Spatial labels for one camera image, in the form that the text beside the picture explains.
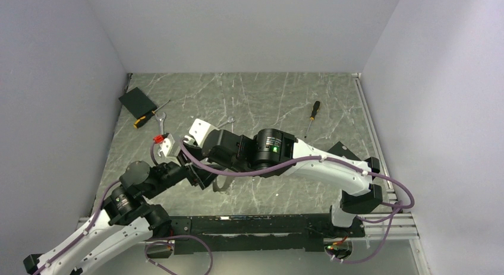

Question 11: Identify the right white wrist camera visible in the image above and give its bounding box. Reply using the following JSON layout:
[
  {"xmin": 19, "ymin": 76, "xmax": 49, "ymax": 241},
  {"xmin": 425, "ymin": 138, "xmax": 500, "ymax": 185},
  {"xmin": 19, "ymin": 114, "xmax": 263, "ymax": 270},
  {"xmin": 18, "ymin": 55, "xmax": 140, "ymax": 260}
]
[{"xmin": 185, "ymin": 119, "xmax": 218, "ymax": 147}]

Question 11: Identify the black box right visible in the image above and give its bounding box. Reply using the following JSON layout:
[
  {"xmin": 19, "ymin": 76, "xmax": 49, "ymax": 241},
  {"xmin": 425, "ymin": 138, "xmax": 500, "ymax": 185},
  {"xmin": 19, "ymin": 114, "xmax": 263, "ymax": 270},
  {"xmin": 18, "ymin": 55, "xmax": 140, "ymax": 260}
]
[{"xmin": 327, "ymin": 141, "xmax": 362, "ymax": 161}]

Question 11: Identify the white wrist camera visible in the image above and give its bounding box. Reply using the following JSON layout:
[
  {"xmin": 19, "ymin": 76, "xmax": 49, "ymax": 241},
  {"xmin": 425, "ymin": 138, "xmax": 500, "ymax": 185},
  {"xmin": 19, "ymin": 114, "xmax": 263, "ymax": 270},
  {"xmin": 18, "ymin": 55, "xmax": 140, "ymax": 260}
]
[
  {"xmin": 185, "ymin": 119, "xmax": 218, "ymax": 147},
  {"xmin": 153, "ymin": 132, "xmax": 175, "ymax": 157}
]

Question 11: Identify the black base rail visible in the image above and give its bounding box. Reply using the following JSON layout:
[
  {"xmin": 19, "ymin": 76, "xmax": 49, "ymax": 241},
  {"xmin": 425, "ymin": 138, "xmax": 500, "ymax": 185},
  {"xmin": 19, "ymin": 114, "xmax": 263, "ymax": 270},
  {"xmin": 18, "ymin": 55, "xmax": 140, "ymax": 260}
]
[{"xmin": 152, "ymin": 213, "xmax": 366, "ymax": 255}]

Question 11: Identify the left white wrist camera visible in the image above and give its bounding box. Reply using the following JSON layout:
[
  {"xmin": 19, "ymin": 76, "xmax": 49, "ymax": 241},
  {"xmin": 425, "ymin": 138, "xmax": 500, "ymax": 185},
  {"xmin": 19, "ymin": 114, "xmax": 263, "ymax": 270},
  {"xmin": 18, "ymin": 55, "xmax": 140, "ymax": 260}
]
[{"xmin": 153, "ymin": 132, "xmax": 175, "ymax": 157}]

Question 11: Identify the purple cable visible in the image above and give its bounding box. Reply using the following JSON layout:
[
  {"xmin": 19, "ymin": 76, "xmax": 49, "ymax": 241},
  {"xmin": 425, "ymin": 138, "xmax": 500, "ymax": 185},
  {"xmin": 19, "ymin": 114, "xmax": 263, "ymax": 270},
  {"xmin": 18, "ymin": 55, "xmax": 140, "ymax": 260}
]
[
  {"xmin": 33, "ymin": 141, "xmax": 214, "ymax": 275},
  {"xmin": 179, "ymin": 137, "xmax": 416, "ymax": 265}
]

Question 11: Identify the large metal key ring plate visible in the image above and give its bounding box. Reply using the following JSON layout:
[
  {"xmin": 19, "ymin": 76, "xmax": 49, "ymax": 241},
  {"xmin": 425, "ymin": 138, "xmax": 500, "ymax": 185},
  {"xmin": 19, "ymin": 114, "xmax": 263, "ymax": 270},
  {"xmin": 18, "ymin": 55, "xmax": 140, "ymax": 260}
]
[{"xmin": 212, "ymin": 175, "xmax": 235, "ymax": 192}]

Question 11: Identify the black box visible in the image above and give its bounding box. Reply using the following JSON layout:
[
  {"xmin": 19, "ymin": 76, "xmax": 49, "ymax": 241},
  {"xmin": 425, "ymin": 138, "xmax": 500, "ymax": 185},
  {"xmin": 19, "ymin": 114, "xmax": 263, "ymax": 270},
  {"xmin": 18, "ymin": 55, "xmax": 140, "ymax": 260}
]
[
  {"xmin": 327, "ymin": 141, "xmax": 362, "ymax": 161},
  {"xmin": 118, "ymin": 87, "xmax": 158, "ymax": 119}
]

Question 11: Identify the orange black screwdriver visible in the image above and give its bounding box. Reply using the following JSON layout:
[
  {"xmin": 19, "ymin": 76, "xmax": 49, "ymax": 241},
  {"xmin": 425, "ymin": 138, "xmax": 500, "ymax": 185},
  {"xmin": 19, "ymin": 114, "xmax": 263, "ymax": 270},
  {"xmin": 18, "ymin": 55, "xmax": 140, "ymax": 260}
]
[
  {"xmin": 304, "ymin": 100, "xmax": 321, "ymax": 138},
  {"xmin": 134, "ymin": 99, "xmax": 171, "ymax": 129}
]

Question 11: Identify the black box left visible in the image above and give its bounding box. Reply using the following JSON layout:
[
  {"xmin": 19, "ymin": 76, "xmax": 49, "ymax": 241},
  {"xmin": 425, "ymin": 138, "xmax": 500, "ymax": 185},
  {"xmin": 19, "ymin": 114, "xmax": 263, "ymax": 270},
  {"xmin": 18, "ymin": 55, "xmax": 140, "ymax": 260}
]
[{"xmin": 118, "ymin": 87, "xmax": 158, "ymax": 119}]

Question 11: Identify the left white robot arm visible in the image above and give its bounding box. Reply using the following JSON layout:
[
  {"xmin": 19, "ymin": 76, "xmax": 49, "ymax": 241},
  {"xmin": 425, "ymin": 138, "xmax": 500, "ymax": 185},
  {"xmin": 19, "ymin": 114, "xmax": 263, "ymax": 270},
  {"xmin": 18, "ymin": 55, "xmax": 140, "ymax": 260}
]
[{"xmin": 23, "ymin": 162, "xmax": 217, "ymax": 274}]

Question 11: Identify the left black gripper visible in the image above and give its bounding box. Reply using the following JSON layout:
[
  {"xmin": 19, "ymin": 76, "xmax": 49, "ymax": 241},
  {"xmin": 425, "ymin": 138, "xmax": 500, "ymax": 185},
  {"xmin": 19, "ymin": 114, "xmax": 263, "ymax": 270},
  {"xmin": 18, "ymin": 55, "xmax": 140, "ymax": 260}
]
[{"xmin": 144, "ymin": 141, "xmax": 226, "ymax": 198}]

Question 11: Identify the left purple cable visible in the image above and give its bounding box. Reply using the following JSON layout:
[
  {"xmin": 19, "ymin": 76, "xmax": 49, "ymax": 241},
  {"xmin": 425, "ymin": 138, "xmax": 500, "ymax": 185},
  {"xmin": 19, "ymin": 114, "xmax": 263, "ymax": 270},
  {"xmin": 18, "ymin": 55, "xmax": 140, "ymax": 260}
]
[{"xmin": 33, "ymin": 141, "xmax": 214, "ymax": 275}]

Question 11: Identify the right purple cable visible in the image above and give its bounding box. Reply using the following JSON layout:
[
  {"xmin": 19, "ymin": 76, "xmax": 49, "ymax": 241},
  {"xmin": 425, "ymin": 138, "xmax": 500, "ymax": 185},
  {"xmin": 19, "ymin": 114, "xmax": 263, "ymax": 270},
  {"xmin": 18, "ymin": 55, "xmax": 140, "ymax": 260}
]
[{"xmin": 179, "ymin": 137, "xmax": 416, "ymax": 265}]

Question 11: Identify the silver wrench left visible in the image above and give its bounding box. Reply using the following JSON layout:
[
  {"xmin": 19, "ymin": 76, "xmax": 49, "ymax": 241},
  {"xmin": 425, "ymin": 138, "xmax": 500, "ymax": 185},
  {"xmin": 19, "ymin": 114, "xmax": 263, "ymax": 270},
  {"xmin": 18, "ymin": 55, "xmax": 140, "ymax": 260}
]
[{"xmin": 155, "ymin": 112, "xmax": 166, "ymax": 157}]

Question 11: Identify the orange black screwdriver left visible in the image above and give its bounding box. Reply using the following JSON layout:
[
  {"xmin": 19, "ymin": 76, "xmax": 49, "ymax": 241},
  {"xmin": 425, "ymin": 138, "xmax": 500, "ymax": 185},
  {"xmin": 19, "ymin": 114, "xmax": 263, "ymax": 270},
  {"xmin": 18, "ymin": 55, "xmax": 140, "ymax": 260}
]
[{"xmin": 134, "ymin": 99, "xmax": 171, "ymax": 129}]

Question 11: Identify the silver combination wrench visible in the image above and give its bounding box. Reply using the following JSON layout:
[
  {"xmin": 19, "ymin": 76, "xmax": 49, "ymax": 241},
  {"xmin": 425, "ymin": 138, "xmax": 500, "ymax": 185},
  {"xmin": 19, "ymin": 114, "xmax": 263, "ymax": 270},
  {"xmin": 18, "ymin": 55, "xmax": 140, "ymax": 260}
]
[{"xmin": 217, "ymin": 116, "xmax": 235, "ymax": 129}]

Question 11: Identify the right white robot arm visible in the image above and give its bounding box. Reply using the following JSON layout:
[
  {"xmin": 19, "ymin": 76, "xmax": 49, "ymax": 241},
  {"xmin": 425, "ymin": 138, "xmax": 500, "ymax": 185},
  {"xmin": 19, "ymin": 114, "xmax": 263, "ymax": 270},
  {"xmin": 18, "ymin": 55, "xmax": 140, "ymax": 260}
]
[{"xmin": 180, "ymin": 128, "xmax": 383, "ymax": 236}]

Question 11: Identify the orange black screwdriver right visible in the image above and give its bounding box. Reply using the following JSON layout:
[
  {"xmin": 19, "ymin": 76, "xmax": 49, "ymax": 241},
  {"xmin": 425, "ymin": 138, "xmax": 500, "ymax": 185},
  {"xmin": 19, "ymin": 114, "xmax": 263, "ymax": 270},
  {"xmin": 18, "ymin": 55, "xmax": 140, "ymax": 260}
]
[{"xmin": 304, "ymin": 100, "xmax": 321, "ymax": 138}]

